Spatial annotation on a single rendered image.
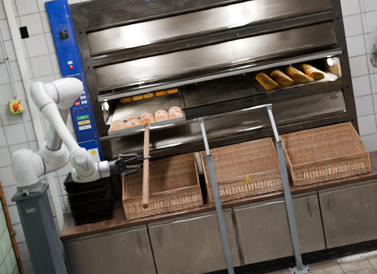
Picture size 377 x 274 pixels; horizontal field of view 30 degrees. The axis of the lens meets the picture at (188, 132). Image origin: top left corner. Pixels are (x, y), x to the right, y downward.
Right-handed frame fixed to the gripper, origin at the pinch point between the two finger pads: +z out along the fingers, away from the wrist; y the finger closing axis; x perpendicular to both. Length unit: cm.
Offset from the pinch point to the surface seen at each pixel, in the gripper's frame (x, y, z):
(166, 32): -136, -58, 26
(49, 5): -134, -92, -52
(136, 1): -138, -84, 9
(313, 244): -81, 103, 99
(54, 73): -137, -44, -60
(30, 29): -138, -78, -70
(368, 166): -90, 56, 148
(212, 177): -76, 39, 38
